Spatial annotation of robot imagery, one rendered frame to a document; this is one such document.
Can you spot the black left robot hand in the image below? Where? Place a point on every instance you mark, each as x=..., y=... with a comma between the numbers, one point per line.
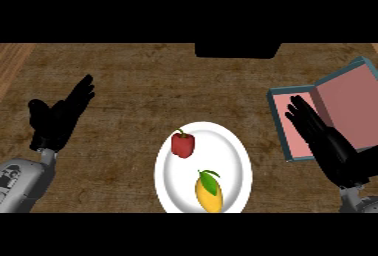
x=57, y=117

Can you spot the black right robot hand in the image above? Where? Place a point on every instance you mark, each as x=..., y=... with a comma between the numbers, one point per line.
x=328, y=146

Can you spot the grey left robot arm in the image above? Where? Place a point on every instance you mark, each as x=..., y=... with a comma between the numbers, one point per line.
x=23, y=181

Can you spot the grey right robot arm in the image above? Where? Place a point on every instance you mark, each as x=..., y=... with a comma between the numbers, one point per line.
x=357, y=200

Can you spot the pink box with teal rim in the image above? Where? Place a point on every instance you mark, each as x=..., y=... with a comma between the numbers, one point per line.
x=339, y=110

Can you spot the white oval plate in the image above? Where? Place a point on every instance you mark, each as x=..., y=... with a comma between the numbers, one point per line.
x=202, y=168

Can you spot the yellow lemon with green leaf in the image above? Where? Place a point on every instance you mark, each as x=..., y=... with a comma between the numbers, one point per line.
x=208, y=193

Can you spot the red bell pepper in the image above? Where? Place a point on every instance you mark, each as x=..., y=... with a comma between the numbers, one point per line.
x=183, y=144

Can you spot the black appliance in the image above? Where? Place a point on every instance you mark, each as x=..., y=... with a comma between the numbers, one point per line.
x=236, y=50

